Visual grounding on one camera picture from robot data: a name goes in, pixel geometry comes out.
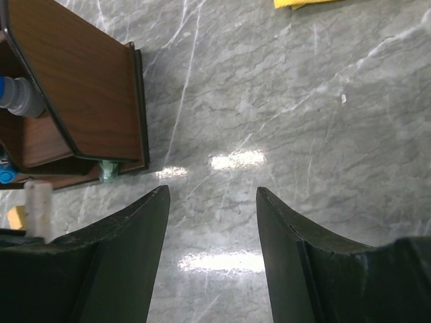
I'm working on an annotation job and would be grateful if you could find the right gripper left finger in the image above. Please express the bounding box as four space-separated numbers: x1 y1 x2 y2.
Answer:
1 185 170 322

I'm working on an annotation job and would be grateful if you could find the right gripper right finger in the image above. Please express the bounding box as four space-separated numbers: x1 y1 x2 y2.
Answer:
256 187 430 322

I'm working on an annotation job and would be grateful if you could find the brown wooden desk organizer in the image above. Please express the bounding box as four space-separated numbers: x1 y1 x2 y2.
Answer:
1 1 150 190

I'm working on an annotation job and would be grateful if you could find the tan square eraser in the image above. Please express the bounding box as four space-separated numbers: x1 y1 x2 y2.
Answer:
7 206 26 230

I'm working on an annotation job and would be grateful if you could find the beige rectangular eraser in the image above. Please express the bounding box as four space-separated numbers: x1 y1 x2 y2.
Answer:
24 180 53 242

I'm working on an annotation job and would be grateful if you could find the blue cap white marker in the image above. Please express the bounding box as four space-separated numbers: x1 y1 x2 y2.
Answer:
0 164 18 184

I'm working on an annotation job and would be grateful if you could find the yellow folded cloth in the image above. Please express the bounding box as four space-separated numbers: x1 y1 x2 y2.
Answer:
273 0 338 10

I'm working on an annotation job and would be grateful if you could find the blue glue bottle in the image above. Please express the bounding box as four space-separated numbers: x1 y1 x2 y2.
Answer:
1 76 45 118

